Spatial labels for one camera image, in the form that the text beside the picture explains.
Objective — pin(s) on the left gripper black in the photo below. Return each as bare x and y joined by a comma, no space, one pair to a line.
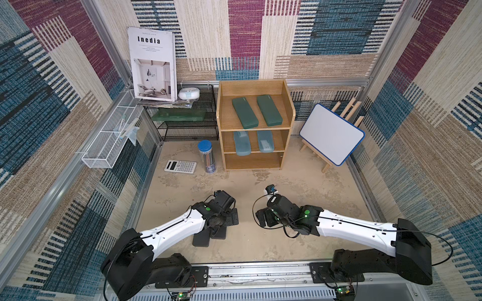
230,221

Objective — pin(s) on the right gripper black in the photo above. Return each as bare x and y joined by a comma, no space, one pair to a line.
266,217

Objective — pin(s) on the light teal pencil case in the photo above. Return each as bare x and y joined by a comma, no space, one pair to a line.
242,143
265,141

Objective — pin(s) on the dark green pencil case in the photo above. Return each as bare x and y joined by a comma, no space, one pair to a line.
245,113
269,110

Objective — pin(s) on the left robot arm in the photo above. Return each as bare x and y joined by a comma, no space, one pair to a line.
135,259

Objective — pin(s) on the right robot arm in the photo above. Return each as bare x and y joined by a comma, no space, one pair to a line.
398,248

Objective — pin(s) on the black pencil case right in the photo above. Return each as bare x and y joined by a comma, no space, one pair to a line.
219,233

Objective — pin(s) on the black pencil case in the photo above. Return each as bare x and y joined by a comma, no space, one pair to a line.
202,239
219,233

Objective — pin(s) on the black pencil case left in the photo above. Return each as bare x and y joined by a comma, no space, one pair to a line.
202,239

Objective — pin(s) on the blue-lid pencil canister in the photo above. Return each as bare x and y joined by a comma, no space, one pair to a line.
205,148

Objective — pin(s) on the wooden three-tier shelf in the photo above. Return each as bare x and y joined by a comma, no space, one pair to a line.
229,123

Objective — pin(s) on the white calculator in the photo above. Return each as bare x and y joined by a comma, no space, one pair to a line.
184,167

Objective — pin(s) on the green cutting mat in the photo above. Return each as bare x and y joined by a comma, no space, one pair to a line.
179,115

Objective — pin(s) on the wooden easel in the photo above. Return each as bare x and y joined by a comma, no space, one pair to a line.
347,113

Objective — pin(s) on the white round device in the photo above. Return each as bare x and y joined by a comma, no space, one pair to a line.
189,93

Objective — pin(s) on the Inedia magazine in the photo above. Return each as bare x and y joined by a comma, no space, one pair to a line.
153,64

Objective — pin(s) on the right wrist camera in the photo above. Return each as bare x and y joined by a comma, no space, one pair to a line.
271,189

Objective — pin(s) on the aluminium front rail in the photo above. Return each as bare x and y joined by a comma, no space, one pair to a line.
287,280

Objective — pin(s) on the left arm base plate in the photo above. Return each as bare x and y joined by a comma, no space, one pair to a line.
193,277

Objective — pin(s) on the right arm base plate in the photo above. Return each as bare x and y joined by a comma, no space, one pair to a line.
321,272

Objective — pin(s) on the white board blue frame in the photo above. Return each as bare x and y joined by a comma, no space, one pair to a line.
331,135

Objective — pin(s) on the black wire rack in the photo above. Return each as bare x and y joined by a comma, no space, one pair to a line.
201,130

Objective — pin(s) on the white wire basket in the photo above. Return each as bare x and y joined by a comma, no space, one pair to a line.
107,145

